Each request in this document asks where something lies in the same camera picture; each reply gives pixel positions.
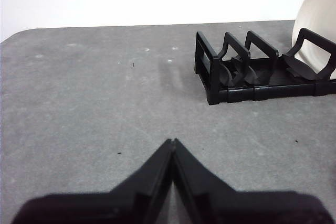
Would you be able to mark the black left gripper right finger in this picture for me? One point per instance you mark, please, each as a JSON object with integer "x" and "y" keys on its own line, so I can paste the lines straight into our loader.
{"x": 215, "y": 205}

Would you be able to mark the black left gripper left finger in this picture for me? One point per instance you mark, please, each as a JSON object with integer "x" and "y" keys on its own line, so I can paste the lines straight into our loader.
{"x": 136, "y": 203}

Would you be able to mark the black plate rack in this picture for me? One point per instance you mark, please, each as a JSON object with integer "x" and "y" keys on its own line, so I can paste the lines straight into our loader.
{"x": 241, "y": 94}

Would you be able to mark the beige plate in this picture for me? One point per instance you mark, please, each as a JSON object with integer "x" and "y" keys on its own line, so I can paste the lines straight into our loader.
{"x": 317, "y": 11}

